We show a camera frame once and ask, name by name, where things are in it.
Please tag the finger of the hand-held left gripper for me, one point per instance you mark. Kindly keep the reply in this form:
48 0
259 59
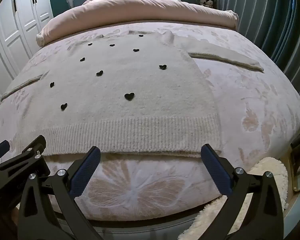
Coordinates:
30 147
0 146

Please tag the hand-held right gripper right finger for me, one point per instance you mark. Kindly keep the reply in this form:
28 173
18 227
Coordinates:
216 170

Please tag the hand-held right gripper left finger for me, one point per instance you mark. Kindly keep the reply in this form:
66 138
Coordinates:
86 172

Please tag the white knit sweater black hearts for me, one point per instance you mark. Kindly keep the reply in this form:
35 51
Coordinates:
140 105

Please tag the white fluffy rug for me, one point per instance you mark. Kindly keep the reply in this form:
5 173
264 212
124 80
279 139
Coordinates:
275 165

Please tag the bed with floral cover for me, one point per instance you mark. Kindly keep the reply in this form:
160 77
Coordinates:
252 100

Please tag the white wardrobe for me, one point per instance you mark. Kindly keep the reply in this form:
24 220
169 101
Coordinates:
5 35

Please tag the white plush toy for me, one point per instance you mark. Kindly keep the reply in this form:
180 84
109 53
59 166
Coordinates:
202 0
210 3

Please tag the pink duvet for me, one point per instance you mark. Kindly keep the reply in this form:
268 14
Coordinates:
140 12

